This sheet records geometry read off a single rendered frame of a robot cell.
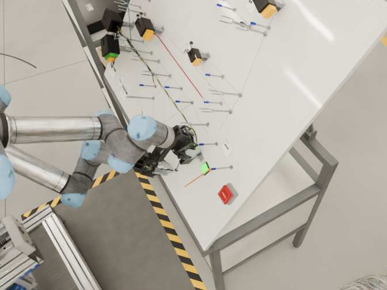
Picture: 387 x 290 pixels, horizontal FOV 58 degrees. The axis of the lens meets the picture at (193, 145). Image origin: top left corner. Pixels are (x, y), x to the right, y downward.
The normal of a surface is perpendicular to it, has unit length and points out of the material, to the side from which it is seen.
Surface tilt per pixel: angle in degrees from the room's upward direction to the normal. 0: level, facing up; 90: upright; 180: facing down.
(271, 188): 0
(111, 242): 0
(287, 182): 0
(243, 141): 55
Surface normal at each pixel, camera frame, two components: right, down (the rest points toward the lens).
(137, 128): -0.48, -0.19
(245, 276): -0.10, -0.57
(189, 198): -0.77, 0.03
